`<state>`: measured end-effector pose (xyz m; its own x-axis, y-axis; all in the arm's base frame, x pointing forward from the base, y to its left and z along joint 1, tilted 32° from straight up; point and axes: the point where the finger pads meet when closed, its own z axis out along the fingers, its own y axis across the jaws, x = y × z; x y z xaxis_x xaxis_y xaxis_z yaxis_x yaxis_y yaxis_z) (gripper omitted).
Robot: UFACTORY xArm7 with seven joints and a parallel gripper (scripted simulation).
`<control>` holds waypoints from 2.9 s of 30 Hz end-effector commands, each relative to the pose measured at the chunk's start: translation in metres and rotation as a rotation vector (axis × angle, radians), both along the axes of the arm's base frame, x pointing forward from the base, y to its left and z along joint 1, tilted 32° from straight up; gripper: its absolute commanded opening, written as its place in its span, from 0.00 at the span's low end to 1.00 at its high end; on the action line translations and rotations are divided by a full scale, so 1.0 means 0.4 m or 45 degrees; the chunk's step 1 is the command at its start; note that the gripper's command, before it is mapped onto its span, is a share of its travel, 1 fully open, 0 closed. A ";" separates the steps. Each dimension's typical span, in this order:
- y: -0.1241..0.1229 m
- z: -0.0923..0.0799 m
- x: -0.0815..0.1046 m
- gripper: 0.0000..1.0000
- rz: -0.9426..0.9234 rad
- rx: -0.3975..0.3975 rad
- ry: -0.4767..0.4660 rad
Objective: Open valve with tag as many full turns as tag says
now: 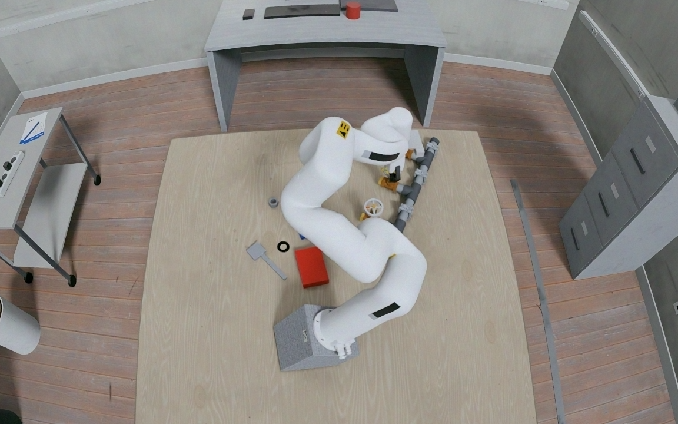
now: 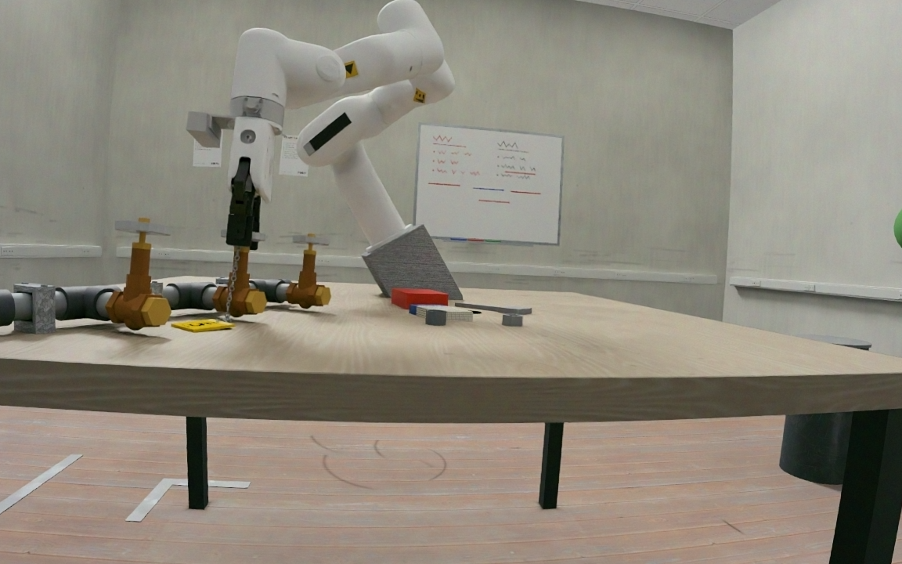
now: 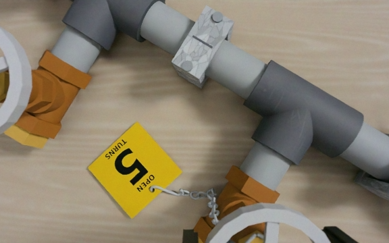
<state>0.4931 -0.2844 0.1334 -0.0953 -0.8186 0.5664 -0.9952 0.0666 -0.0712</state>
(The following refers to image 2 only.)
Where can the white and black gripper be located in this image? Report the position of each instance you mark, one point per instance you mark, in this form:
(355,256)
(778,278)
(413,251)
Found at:
(250,162)

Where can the red rectangular block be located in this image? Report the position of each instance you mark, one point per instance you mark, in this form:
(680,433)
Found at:
(406,297)

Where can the yellow square tag with silver chain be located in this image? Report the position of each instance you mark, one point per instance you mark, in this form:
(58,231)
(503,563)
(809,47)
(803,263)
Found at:
(209,325)

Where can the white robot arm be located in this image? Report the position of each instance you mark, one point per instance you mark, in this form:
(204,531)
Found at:
(270,68)

